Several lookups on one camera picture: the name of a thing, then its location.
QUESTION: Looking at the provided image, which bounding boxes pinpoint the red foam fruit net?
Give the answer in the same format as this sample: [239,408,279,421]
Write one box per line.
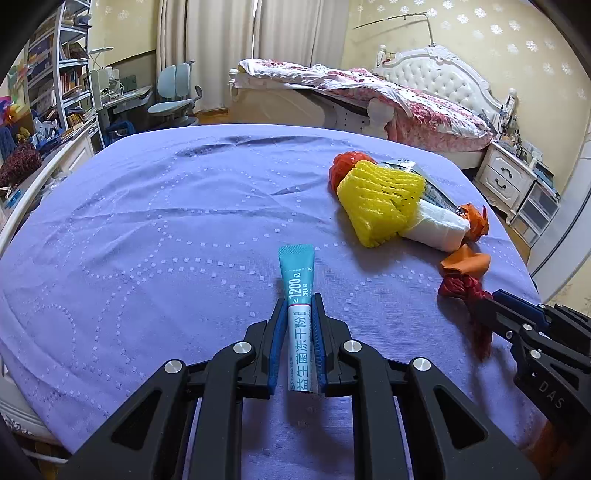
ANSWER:
[329,151,377,195]

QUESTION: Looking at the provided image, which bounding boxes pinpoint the rows of shelved books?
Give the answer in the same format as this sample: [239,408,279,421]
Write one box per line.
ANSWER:
[28,28,93,134]

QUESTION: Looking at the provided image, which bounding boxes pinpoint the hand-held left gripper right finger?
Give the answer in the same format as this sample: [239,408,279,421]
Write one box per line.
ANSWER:
[311,295,541,480]

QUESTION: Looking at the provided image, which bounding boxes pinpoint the blue flat box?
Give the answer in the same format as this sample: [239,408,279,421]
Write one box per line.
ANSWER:
[526,159,557,190]

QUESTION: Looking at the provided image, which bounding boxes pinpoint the orange red balloon wrapper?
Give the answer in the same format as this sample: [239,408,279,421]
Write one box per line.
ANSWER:
[438,274,494,361]

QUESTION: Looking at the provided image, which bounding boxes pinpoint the white curved bed rail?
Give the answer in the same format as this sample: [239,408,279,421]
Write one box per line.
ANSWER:
[0,131,100,278]

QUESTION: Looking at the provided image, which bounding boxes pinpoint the grey study desk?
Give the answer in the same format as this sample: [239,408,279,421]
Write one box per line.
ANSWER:
[97,85,154,134]

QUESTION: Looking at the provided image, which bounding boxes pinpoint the clear plastic drawer unit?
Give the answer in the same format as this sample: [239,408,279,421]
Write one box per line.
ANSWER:
[510,178,561,245]

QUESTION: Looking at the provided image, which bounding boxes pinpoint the white carved nightstand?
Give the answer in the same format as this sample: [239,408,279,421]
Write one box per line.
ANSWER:
[475,141,539,225]

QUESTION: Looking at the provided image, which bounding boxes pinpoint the blue bag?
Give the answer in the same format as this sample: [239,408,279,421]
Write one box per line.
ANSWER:
[105,121,136,147]

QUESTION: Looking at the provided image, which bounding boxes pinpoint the maroon fluffy cloth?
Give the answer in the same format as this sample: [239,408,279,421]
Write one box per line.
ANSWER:
[0,143,43,186]

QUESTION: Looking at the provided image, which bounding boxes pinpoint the yellow foam fruit net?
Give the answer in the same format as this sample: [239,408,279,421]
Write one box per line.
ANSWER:
[337,161,426,248]

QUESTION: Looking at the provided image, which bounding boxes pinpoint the teal powder sachet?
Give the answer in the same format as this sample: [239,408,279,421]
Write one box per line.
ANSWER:
[277,244,320,395]

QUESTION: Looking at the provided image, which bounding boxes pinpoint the white bookshelf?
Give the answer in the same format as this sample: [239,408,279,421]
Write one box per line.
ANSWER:
[23,0,105,153]

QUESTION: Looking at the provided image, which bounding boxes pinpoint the purple bed sheet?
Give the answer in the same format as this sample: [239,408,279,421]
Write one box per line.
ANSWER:
[0,124,541,480]

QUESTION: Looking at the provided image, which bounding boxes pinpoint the white tissue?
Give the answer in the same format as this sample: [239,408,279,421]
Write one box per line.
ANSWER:
[399,200,471,253]

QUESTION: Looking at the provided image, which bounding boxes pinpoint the light blue desk chair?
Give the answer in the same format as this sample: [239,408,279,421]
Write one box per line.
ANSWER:
[148,62,204,127]

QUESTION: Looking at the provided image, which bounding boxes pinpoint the cream window curtains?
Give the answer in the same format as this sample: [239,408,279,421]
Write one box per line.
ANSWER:
[154,0,352,116]

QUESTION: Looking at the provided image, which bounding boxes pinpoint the bed with floral quilt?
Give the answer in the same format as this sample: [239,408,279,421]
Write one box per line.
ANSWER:
[228,68,490,169]

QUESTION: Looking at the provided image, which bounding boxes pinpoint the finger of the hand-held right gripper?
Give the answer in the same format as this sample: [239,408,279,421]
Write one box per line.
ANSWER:
[492,289,591,341]
[471,298,549,345]

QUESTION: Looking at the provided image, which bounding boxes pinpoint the floral pink quilt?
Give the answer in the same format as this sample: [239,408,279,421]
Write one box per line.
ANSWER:
[238,58,494,151]

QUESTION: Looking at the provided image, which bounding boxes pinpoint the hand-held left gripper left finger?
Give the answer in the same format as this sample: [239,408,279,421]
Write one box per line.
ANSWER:
[55,298,289,480]

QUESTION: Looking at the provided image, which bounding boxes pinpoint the white tufted headboard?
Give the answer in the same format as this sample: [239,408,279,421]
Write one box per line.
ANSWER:
[374,45,506,125]

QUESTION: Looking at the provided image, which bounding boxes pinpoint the cluster of small bottles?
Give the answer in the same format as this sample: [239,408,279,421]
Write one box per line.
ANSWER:
[496,92,536,158]

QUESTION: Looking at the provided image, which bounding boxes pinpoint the silver foil packet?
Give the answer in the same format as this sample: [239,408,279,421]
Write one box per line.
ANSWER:
[378,158,461,215]

